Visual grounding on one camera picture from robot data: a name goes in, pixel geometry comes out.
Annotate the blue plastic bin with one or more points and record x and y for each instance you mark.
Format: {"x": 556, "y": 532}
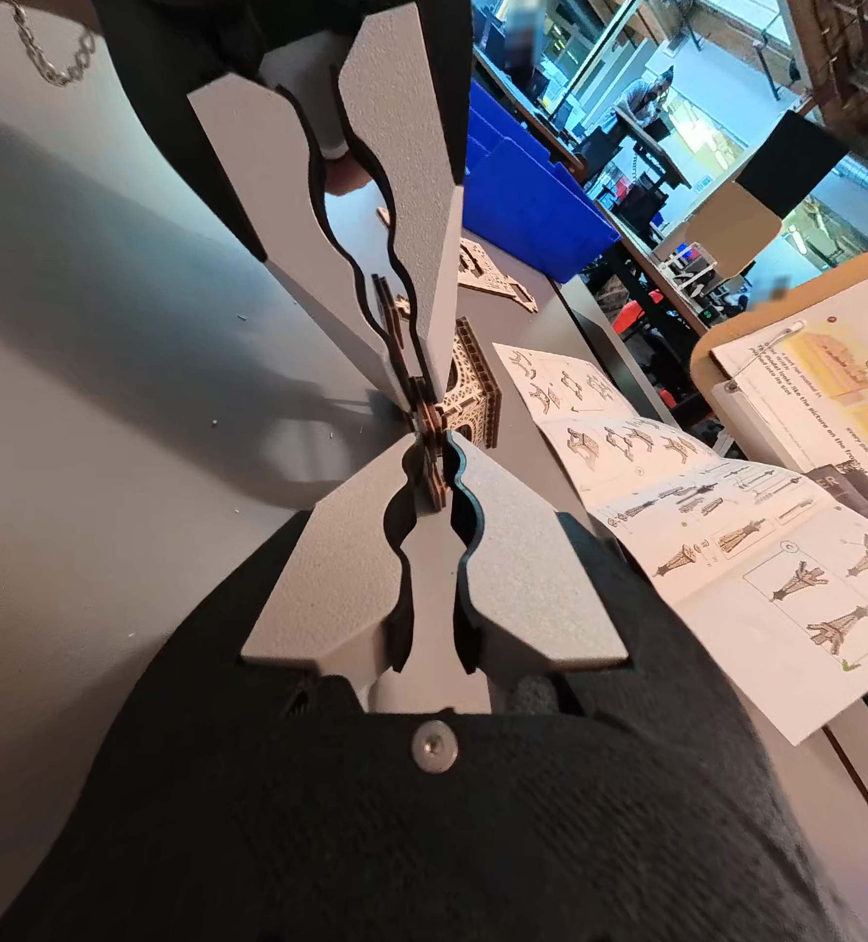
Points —
{"x": 529, "y": 199}

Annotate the folded paper instruction leaflet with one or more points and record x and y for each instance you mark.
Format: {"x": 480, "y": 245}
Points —
{"x": 699, "y": 515}

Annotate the grey desk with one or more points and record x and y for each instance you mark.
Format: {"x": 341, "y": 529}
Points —
{"x": 110, "y": 368}

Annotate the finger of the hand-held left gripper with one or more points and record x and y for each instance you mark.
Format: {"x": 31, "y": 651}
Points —
{"x": 272, "y": 191}
{"x": 412, "y": 147}

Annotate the round wooden board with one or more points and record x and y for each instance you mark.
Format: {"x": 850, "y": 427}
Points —
{"x": 791, "y": 307}

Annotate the printed puzzle instruction card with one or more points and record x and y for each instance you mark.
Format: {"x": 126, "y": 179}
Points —
{"x": 831, "y": 383}

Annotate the person's left hand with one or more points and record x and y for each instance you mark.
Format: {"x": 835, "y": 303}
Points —
{"x": 346, "y": 176}

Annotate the white clip bracket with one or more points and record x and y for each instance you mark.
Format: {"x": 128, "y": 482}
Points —
{"x": 735, "y": 419}

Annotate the black panel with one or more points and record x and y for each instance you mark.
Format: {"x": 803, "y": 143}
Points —
{"x": 791, "y": 165}

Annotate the wooden puzzle piece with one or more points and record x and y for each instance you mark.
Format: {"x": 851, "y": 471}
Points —
{"x": 430, "y": 478}

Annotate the plywood puzzle sheet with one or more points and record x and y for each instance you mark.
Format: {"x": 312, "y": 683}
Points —
{"x": 496, "y": 283}

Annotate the wooden lattice tower base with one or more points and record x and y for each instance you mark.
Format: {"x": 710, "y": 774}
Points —
{"x": 471, "y": 397}

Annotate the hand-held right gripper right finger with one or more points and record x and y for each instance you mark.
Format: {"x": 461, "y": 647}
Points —
{"x": 537, "y": 589}

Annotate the tan plywood panel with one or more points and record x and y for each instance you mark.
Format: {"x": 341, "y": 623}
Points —
{"x": 732, "y": 228}

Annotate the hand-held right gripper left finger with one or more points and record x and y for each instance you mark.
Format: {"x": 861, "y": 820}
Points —
{"x": 331, "y": 589}

